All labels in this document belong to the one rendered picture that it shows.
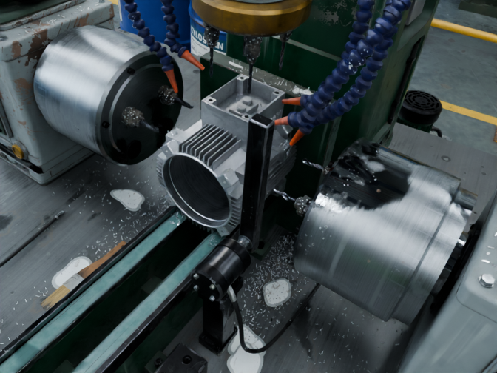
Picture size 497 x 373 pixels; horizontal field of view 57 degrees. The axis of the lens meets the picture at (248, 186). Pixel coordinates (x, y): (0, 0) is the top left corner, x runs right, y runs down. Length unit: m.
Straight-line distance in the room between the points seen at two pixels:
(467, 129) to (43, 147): 2.54
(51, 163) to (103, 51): 0.35
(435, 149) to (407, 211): 0.77
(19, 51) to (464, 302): 0.87
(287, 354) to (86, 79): 0.62
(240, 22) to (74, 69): 0.39
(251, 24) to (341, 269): 0.37
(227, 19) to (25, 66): 0.50
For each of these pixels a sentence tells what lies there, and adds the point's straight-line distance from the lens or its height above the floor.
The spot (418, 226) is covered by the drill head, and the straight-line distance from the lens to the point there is 0.65.
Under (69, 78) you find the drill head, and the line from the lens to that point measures 0.93.
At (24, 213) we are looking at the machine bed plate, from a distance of 1.14.
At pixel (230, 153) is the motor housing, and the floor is 1.09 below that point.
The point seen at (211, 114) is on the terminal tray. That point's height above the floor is 1.13.
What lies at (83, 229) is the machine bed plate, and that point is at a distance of 1.07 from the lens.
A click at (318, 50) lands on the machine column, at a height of 1.18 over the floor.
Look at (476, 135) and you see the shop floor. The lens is 3.10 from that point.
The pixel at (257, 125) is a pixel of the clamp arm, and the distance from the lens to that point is 0.58.
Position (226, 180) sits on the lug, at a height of 1.08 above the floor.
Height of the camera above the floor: 1.59
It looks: 44 degrees down
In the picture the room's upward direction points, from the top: 5 degrees clockwise
